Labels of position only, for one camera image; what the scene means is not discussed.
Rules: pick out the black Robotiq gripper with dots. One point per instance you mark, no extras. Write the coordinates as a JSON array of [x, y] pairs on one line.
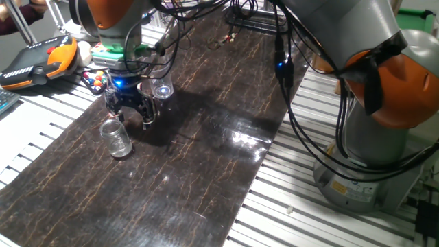
[[125, 91]]

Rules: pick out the small clear glass jar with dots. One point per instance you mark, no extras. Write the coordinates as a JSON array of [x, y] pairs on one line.
[[116, 140]]

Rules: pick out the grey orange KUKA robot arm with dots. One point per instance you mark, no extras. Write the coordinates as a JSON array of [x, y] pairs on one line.
[[343, 27]]

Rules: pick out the person forearm maroon sleeve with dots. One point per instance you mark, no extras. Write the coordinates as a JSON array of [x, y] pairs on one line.
[[17, 20]]

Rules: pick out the clear plastic cup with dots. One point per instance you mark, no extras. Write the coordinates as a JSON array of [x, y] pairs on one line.
[[163, 90]]

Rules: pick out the person hand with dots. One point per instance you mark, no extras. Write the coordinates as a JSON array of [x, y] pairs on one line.
[[38, 3]]

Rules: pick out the black triangle with billiard balls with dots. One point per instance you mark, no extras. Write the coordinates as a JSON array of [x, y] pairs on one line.
[[94, 82]]

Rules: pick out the white round ball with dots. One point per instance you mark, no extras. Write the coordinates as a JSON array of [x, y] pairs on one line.
[[84, 53]]

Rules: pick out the dark marble pattern mat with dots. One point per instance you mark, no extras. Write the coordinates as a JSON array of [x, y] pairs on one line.
[[205, 164]]

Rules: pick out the black filament spool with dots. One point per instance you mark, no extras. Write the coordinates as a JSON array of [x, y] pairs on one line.
[[78, 17]]

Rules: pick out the orange black teach pendant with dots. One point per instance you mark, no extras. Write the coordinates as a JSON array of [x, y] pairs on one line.
[[31, 65]]

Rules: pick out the small circuit board red light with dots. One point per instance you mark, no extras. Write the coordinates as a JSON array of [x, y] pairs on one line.
[[230, 37]]

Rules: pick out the grey metal tripod leg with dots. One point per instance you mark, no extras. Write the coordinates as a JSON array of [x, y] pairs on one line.
[[20, 22]]

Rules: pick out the black USB hub blue light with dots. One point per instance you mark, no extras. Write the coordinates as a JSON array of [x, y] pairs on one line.
[[280, 65]]

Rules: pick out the small white scrap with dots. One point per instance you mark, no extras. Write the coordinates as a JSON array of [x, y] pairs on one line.
[[290, 209]]

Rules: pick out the cardboard box with flaps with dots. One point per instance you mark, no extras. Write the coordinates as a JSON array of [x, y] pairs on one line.
[[320, 67]]

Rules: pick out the green mini pool table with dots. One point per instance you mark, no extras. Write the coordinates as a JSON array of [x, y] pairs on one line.
[[411, 22]]

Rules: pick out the grey wrist camera green mount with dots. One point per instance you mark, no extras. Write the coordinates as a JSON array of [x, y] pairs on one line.
[[109, 61]]

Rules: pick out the aluminium frame strut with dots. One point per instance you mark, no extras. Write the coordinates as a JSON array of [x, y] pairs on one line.
[[396, 7]]

